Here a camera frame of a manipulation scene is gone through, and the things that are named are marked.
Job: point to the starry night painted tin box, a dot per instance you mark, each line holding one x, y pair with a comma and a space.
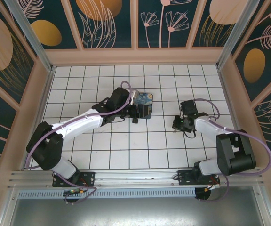
147, 99

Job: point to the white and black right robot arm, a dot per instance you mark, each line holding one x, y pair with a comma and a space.
206, 126

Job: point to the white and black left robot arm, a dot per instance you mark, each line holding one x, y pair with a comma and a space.
83, 122

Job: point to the grey metal sheet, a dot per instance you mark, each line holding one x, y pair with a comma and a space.
135, 212

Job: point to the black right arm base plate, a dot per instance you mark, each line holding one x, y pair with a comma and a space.
185, 177

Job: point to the aluminium mounting rail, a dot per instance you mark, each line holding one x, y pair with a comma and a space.
135, 176

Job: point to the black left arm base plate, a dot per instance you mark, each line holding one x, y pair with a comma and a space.
89, 179

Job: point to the aluminium frame post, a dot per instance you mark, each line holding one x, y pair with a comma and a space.
235, 35
31, 35

